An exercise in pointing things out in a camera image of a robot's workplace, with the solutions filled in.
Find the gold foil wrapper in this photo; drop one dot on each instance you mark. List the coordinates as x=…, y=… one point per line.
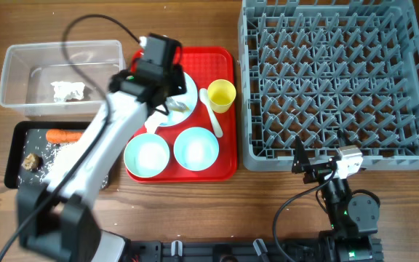
x=178, y=105

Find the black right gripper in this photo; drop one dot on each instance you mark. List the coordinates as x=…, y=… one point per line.
x=302, y=164

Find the orange carrot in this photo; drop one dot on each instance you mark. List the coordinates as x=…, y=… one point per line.
x=62, y=136

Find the white tissue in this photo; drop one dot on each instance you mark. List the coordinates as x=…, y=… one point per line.
x=64, y=91

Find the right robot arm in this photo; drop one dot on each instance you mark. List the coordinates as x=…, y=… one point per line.
x=353, y=215

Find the light blue bowl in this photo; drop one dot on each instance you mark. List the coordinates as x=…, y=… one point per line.
x=196, y=149

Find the spilled white rice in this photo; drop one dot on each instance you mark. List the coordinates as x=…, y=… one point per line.
x=36, y=142

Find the yellow plastic cup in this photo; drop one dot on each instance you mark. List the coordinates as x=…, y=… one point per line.
x=221, y=94

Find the clear plastic bin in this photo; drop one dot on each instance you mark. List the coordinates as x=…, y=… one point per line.
x=29, y=70

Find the mint green bowl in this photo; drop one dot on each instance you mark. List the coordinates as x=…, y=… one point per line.
x=146, y=155

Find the red plastic tray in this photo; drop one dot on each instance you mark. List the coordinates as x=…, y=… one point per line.
x=204, y=65

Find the brown food lump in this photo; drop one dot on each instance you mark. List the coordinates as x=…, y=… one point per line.
x=31, y=162

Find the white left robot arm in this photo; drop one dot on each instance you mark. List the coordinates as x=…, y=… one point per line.
x=55, y=218

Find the black food waste tray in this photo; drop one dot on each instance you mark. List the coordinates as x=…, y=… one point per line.
x=15, y=152

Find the white plastic spoon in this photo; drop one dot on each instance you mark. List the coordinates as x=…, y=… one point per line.
x=204, y=98

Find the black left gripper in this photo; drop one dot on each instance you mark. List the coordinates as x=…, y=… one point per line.
x=174, y=89

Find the grey dishwasher rack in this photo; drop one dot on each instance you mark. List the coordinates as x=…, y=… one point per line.
x=311, y=68

